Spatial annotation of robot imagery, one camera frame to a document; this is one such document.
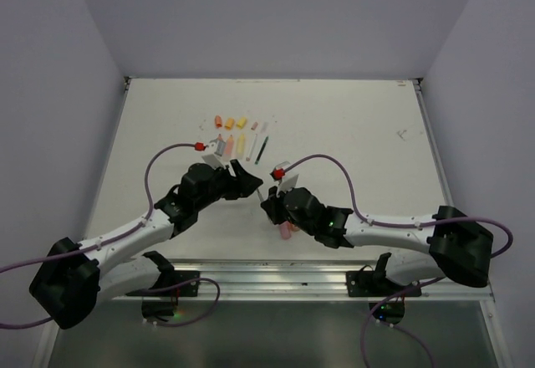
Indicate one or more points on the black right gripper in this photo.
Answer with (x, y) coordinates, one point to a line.
(272, 206)

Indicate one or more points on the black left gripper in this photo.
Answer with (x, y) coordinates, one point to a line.
(240, 186)

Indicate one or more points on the green clear pen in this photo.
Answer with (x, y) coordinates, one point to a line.
(262, 149)

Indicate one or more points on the yellow highlighter marker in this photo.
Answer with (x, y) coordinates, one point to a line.
(241, 142)

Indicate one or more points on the white pen with tan cap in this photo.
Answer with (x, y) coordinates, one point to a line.
(251, 148)

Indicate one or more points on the orange highlighter marker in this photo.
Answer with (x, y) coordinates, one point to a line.
(229, 147)

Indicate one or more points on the yellow marker cap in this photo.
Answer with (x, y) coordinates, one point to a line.
(241, 123)

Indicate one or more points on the orange marker cap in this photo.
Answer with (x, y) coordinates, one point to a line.
(229, 124)

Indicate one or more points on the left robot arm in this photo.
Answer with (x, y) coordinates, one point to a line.
(76, 277)

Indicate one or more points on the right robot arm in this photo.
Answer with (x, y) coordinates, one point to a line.
(450, 247)

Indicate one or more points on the pink highlighter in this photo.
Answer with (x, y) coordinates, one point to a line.
(285, 231)

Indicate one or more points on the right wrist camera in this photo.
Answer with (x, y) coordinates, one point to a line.
(286, 181)

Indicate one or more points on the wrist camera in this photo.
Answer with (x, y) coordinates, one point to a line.
(213, 153)
(286, 181)

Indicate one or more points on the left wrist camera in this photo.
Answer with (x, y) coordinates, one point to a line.
(213, 153)

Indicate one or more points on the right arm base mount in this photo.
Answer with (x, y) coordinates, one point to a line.
(368, 282)

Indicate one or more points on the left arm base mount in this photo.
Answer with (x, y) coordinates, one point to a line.
(172, 284)

